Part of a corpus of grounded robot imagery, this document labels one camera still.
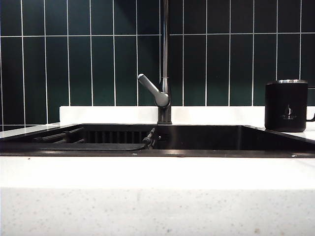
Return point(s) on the black mug with white logo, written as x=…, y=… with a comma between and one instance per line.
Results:
x=285, y=105

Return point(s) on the black sink basin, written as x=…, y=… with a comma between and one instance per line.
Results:
x=221, y=140

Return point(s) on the steel gooseneck faucet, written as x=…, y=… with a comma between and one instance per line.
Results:
x=165, y=49

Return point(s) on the black sink drying rack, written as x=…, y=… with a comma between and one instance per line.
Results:
x=73, y=145

